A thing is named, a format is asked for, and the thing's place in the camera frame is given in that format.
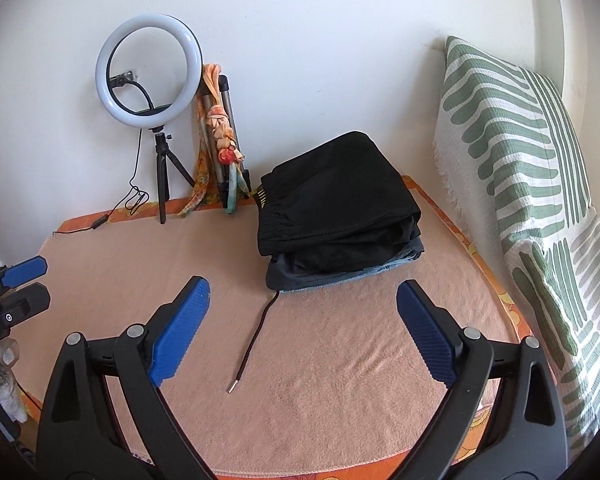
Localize folded dark grey garment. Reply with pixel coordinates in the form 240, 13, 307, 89
265, 226, 425, 290

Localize black mini tripod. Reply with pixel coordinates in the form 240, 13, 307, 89
149, 127, 197, 226

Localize black drawstring metal tip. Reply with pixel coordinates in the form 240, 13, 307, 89
226, 290, 280, 394

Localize green striped pillow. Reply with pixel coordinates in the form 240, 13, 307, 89
434, 36, 600, 456

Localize black pants yellow pattern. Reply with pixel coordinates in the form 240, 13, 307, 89
254, 131, 422, 260

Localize folded tripod with scarf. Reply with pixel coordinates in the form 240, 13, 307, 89
178, 63, 251, 217

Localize folded blue jeans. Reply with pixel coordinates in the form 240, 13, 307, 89
274, 252, 422, 292

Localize white ring light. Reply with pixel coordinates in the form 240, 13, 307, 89
95, 13, 202, 129

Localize pink terry blanket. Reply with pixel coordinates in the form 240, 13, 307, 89
9, 174, 519, 477

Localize black ring light cable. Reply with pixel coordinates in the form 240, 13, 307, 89
52, 128, 152, 236

